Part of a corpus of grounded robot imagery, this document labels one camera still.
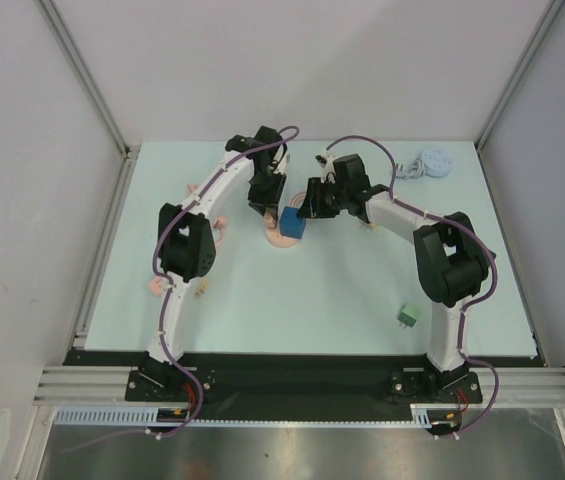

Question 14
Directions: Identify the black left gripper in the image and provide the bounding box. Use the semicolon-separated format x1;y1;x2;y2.
247;168;286;218

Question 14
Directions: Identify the blue cube socket adapter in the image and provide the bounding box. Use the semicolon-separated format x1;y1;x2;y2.
278;206;306;240

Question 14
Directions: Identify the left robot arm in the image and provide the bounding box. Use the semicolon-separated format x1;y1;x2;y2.
147;125;300;400

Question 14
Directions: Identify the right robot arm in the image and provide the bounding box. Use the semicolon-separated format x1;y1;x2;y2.
298;153;496;401

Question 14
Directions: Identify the tan cube plug adapter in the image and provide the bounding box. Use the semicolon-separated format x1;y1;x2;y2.
194;280;208;298

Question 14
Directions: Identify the green plug adapter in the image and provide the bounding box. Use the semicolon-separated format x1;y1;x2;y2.
397;303;422;328

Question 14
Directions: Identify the round pink power strip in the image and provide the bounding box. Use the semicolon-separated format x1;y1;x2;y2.
263;192;313;250

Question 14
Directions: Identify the round blue power strip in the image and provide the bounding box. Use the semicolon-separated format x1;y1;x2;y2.
396;146;454;179

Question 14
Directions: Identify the long pink power strip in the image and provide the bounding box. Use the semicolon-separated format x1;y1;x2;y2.
148;276;165;297

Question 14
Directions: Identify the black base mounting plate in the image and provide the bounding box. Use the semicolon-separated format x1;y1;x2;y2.
63;350;543;430

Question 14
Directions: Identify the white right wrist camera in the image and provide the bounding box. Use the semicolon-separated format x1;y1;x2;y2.
316;150;336;183

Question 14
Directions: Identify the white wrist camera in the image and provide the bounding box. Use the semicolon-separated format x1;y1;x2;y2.
316;150;336;183
269;151;290;175

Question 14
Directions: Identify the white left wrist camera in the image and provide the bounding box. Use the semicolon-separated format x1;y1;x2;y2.
269;151;290;175

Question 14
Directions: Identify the pink strip power cable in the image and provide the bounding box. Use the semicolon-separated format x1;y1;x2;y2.
186;183;231;249

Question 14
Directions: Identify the left aluminium side rail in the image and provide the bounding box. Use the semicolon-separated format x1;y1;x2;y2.
68;145;140;350

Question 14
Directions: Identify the aluminium front frame rail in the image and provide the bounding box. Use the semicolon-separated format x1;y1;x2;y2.
33;366;565;408

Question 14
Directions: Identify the left aluminium frame post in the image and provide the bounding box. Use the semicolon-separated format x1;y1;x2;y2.
34;0;131;158

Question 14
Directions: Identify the aluminium frame post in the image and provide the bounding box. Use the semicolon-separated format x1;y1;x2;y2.
474;0;565;154
34;0;131;158

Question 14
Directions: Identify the right aluminium frame post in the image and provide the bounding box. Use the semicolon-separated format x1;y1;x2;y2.
474;0;565;154

